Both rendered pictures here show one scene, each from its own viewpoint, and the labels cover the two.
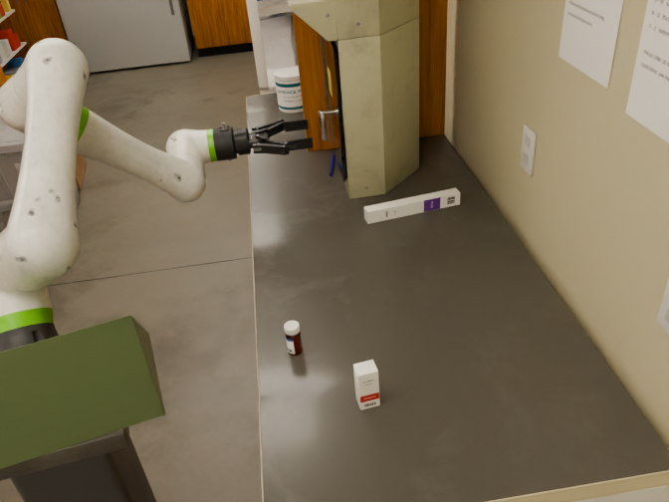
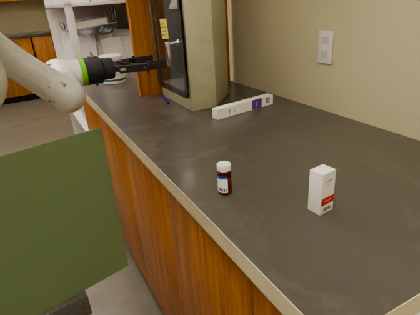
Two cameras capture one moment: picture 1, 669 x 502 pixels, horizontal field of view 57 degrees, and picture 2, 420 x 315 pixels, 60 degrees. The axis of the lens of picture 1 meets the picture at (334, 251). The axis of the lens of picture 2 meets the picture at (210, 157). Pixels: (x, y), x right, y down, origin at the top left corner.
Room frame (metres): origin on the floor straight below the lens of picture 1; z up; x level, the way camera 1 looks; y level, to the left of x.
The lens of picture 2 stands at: (0.31, 0.40, 1.36)
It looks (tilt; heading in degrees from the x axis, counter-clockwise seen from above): 24 degrees down; 338
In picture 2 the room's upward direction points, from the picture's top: 4 degrees counter-clockwise
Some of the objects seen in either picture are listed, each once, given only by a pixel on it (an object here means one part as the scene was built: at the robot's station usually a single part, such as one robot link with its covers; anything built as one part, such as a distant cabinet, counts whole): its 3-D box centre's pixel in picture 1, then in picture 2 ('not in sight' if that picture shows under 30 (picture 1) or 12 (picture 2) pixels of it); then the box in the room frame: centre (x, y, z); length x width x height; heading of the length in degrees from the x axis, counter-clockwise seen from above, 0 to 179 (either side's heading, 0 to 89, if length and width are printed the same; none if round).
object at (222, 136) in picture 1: (226, 141); (93, 69); (1.64, 0.28, 1.15); 0.09 x 0.06 x 0.12; 5
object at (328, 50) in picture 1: (334, 101); (168, 43); (1.77, -0.04, 1.19); 0.30 x 0.01 x 0.40; 4
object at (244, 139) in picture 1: (252, 139); (114, 67); (1.64, 0.21, 1.14); 0.09 x 0.08 x 0.07; 95
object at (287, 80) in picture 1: (292, 89); (112, 68); (2.41, 0.11, 1.02); 0.13 x 0.13 x 0.15
